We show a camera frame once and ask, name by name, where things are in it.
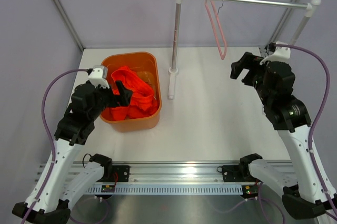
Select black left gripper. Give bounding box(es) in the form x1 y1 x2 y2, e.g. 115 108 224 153
89 80 132 120

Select orange shorts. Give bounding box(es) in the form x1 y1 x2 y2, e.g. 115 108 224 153
110 66 158 121

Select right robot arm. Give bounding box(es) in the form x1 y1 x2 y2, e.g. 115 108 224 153
230 52 336 220

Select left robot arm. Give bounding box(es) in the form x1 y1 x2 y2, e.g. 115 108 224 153
12 80 132 223

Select orange plastic basket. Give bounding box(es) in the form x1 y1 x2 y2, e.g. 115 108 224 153
101 52 162 132

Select white and metal clothes rack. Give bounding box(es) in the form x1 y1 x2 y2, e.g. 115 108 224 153
167 0 321 100

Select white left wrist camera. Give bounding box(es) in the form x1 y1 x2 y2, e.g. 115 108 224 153
88 65 110 89

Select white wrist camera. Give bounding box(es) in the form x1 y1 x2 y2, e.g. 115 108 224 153
88 65 110 89
260 41 291 65

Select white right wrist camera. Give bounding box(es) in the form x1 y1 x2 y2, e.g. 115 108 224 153
260 41 291 65

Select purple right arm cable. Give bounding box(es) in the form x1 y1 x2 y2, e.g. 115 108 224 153
210 44 337 224

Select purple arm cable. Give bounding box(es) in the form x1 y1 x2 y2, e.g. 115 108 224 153
210 44 337 224
19 68 111 224

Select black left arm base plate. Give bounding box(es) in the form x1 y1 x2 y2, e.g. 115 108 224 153
99 165 130 182

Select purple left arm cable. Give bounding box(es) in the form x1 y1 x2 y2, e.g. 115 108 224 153
19 68 111 224

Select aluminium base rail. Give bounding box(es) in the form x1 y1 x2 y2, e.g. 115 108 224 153
36 162 321 184

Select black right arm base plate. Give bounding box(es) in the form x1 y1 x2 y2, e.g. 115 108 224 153
216 165 250 182

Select white slotted cable duct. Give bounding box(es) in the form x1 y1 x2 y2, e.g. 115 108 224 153
85 184 243 195

